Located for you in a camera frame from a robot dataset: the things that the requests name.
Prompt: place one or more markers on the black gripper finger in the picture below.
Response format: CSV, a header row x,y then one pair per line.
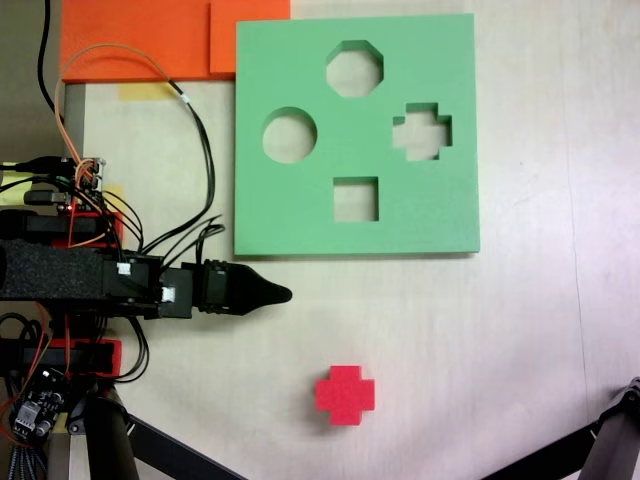
x,y
257,294

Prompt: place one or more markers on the red cross columnar block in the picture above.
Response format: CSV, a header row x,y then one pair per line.
x,y
345,395

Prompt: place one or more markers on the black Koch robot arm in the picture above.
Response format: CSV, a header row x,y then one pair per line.
x,y
50,270

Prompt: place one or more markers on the green shape hole board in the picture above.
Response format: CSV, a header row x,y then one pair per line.
x,y
300,210

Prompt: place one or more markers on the small orange foam block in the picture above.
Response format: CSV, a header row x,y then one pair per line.
x,y
222,40

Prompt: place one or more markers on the large orange foam block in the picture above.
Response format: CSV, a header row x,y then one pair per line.
x,y
125,20

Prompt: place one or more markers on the black tripod brace bar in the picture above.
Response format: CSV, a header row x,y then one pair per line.
x,y
180,452
550,455

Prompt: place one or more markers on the yellow tape strip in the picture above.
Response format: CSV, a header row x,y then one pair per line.
x,y
142,92

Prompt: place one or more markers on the small black circuit board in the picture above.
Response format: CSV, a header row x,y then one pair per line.
x,y
37,400

